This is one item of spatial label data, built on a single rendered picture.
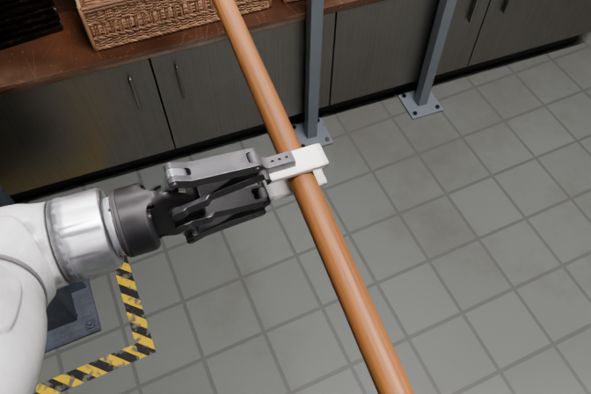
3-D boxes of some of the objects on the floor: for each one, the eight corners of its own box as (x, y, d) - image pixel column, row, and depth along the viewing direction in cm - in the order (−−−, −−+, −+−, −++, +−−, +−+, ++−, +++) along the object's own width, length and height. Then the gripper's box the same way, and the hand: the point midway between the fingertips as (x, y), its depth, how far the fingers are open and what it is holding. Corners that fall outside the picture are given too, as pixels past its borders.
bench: (3, 105, 227) (-75, -16, 180) (514, -24, 275) (559, -145, 227) (13, 217, 197) (-77, 109, 150) (585, 52, 245) (654, -70, 197)
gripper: (88, 154, 55) (314, 93, 59) (127, 232, 68) (310, 177, 73) (99, 216, 51) (340, 146, 55) (139, 286, 64) (331, 224, 69)
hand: (295, 172), depth 63 cm, fingers closed on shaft, 3 cm apart
